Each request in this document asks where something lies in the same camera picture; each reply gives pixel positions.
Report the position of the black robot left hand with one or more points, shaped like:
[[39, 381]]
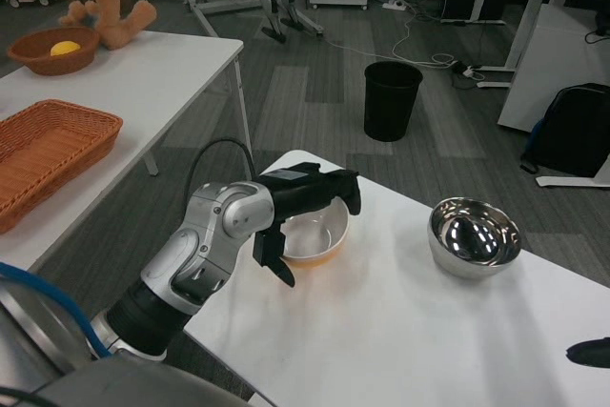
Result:
[[305, 190]]

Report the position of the white side table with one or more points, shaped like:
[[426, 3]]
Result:
[[143, 78]]

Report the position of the black backpack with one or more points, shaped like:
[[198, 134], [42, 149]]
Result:
[[576, 130]]

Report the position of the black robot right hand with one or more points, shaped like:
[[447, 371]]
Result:
[[593, 353]]

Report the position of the black white power adapter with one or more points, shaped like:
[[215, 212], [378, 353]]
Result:
[[467, 71]]

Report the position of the grey robot chest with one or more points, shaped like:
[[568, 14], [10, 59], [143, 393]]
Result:
[[119, 383]]

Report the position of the round brown wicker basket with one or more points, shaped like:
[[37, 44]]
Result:
[[33, 61]]

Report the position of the white power strip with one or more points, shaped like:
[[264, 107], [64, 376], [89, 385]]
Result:
[[395, 4]]

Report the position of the tan plush teddy bear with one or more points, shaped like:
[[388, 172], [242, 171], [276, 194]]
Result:
[[116, 21]]

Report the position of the shiny steel bowl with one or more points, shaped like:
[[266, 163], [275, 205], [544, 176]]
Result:
[[472, 250]]

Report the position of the grey gantry base frame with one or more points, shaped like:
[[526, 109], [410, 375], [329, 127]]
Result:
[[224, 6]]

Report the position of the rectangular orange wicker basket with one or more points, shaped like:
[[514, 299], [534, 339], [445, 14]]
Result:
[[43, 154]]

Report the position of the yellow lemon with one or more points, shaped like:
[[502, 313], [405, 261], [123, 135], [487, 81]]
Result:
[[66, 48]]

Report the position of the black trash bin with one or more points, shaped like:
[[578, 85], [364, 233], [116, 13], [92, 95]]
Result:
[[391, 107]]

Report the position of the white cabinet under desk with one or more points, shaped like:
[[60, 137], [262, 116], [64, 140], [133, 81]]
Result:
[[548, 59]]

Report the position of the white orange plastic bowl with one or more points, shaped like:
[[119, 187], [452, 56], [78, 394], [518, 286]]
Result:
[[310, 240]]

